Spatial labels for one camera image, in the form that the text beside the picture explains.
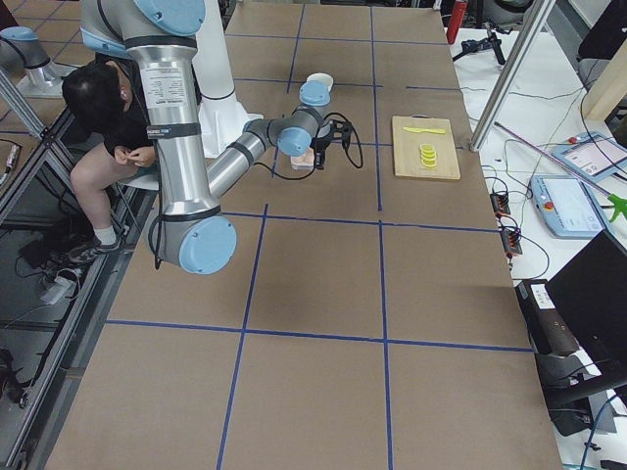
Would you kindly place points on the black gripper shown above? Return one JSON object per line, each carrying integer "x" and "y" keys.
{"x": 321, "y": 147}

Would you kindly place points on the clear plastic egg box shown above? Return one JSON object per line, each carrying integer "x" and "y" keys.
{"x": 304, "y": 162}

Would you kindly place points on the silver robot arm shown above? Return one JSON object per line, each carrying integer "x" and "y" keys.
{"x": 190, "y": 230}
{"x": 43, "y": 76}

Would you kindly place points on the black computer box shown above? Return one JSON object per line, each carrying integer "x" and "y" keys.
{"x": 577, "y": 324}

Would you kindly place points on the white ceramic bowl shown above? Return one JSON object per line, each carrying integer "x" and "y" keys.
{"x": 324, "y": 78}

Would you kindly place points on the bamboo cutting board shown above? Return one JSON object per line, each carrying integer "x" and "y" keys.
{"x": 406, "y": 153}

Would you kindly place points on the yellow plastic knife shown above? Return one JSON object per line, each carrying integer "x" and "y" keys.
{"x": 440, "y": 131}

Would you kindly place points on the small black tripod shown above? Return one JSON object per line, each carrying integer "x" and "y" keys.
{"x": 490, "y": 42}

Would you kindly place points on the red bottle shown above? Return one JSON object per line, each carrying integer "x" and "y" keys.
{"x": 456, "y": 20}

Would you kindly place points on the seated person in black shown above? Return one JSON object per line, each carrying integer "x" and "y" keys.
{"x": 106, "y": 97}

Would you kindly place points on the near blue teach pendant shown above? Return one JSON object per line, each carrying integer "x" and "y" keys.
{"x": 567, "y": 206}

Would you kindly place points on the blue teach pendant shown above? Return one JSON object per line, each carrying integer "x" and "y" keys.
{"x": 567, "y": 206}
{"x": 592, "y": 155}

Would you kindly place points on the far blue teach pendant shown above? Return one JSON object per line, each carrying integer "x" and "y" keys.
{"x": 592, "y": 155}

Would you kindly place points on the pink rod with green tip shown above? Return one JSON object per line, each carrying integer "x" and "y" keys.
{"x": 619, "y": 204}

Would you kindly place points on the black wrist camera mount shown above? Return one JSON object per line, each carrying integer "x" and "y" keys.
{"x": 343, "y": 132}

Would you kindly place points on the white camera pillar with base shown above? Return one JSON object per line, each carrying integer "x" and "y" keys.
{"x": 222, "y": 117}

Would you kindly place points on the aluminium frame post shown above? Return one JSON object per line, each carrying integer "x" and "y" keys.
{"x": 532, "y": 25}

